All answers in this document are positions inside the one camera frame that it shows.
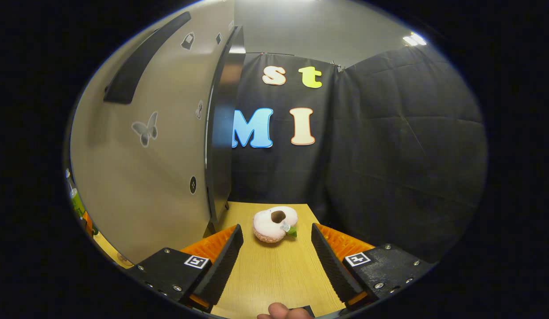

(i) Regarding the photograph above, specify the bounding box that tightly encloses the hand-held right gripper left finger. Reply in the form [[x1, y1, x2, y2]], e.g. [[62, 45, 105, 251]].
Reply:
[[131, 224, 244, 313]]

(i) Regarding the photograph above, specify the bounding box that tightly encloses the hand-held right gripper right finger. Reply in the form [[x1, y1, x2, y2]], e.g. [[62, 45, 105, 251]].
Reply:
[[311, 223, 437, 312]]

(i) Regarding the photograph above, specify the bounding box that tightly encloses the beige cabinet door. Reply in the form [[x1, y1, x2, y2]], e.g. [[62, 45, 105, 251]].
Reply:
[[70, 0, 236, 268]]

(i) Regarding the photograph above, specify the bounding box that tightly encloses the black cabinet door handle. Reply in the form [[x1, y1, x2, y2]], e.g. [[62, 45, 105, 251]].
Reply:
[[103, 11, 192, 105]]

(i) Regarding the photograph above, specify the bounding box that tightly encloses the white pink plush toy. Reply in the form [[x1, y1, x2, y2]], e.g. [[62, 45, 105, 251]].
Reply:
[[252, 206, 299, 243]]

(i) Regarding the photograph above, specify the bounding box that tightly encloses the black backdrop cloth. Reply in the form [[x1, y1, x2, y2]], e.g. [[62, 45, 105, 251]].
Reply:
[[228, 44, 487, 266]]

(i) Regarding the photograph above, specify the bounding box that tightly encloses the long ceiling strip light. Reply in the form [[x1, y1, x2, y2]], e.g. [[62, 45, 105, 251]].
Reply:
[[402, 32, 428, 47]]

